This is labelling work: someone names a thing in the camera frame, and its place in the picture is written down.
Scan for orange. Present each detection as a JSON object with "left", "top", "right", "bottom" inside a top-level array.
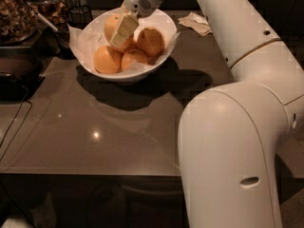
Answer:
[
  {"left": 104, "top": 14, "right": 137, "bottom": 53},
  {"left": 121, "top": 49, "right": 148, "bottom": 70},
  {"left": 137, "top": 27, "right": 165, "bottom": 57},
  {"left": 93, "top": 46, "right": 123, "bottom": 74}
]

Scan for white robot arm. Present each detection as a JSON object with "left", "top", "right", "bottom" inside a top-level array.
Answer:
[{"left": 178, "top": 0, "right": 304, "bottom": 228}]

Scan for white ceramic bowl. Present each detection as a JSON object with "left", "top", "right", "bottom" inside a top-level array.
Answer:
[{"left": 69, "top": 5, "right": 179, "bottom": 85}]

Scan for white paper bowl liner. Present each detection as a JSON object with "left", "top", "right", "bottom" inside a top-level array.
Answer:
[{"left": 67, "top": 10, "right": 181, "bottom": 75}]

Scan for crumpled paper napkins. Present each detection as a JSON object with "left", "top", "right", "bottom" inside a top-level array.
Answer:
[{"left": 178, "top": 12, "right": 212, "bottom": 36}]

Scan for large glass nut jar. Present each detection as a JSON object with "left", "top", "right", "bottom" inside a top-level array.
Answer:
[{"left": 0, "top": 0, "right": 37, "bottom": 46}]

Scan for white sneaker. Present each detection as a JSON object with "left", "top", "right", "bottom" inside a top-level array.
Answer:
[{"left": 30, "top": 193, "right": 57, "bottom": 228}]

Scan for black wire holder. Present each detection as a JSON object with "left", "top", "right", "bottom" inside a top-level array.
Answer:
[{"left": 68, "top": 5, "right": 92, "bottom": 29}]

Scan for black power cable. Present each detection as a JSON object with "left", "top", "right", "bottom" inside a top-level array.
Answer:
[{"left": 0, "top": 73, "right": 34, "bottom": 163}]

